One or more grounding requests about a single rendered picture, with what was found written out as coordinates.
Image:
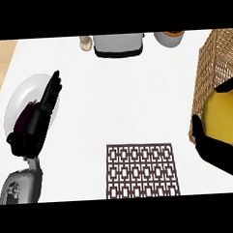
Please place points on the yellow lemon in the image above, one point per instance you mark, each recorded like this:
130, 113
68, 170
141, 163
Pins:
222, 116

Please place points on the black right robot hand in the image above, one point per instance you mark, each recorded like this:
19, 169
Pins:
217, 155

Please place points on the beige small bottle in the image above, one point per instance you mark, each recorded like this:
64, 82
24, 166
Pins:
85, 42

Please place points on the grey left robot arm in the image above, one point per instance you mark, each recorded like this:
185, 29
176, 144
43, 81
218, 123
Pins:
21, 186

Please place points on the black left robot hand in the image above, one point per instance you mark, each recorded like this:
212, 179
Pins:
41, 119

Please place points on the dark purple eggplant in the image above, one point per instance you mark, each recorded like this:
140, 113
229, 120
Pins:
24, 116

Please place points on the white plate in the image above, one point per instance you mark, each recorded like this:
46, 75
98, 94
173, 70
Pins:
25, 97

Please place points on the grey toaster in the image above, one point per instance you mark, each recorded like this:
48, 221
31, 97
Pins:
118, 45

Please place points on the wicker basket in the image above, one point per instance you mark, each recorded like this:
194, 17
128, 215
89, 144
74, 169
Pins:
212, 68

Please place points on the brown patterned placemat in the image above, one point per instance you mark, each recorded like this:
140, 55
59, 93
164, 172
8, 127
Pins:
141, 170

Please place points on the grey pot with orange rim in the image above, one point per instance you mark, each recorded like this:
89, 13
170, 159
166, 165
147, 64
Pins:
169, 38

